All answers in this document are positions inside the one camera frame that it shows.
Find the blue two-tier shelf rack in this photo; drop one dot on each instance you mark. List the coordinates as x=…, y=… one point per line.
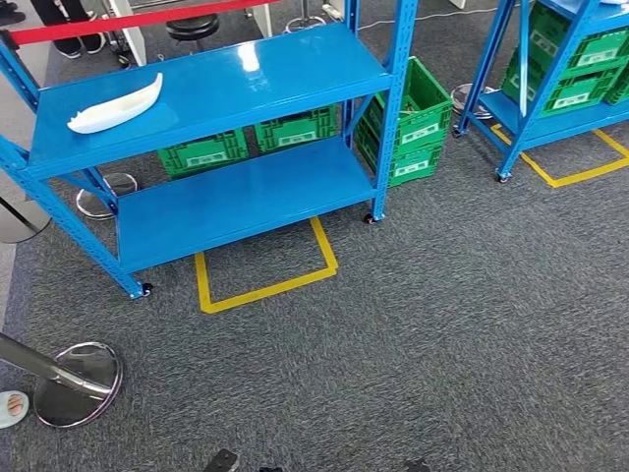
x=221, y=78

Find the white plastic trim part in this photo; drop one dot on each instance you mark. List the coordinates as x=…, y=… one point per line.
x=115, y=107

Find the yellow floor tape square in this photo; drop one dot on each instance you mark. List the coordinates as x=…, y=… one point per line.
x=590, y=173
x=265, y=290

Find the white power strip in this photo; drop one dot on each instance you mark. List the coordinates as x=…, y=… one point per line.
x=333, y=11

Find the blue rack holding green crates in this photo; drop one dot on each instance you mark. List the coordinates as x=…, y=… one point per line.
x=521, y=124

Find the red barrier belt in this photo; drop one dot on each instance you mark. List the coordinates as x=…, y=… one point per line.
x=147, y=18

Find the white desk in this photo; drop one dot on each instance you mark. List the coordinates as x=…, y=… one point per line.
x=127, y=32

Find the person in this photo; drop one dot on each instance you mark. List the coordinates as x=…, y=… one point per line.
x=10, y=12
x=69, y=26

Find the person's foot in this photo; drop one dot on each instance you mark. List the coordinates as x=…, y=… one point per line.
x=12, y=407

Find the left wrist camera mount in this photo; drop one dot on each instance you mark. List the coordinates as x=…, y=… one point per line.
x=221, y=461

